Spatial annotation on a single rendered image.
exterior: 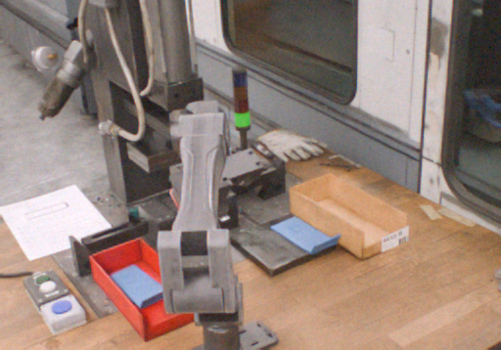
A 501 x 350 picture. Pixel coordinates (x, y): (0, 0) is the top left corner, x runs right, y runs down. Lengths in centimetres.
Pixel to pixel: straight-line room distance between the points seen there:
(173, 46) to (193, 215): 56
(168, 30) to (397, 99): 72
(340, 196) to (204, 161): 75
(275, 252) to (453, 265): 36
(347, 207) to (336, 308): 37
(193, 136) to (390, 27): 93
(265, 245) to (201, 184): 58
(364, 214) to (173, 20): 62
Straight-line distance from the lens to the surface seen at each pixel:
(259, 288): 144
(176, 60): 143
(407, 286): 145
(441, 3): 165
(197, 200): 95
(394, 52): 187
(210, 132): 104
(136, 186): 177
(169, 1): 140
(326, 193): 172
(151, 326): 132
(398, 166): 192
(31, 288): 149
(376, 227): 162
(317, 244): 147
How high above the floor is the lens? 174
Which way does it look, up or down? 28 degrees down
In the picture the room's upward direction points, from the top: 6 degrees counter-clockwise
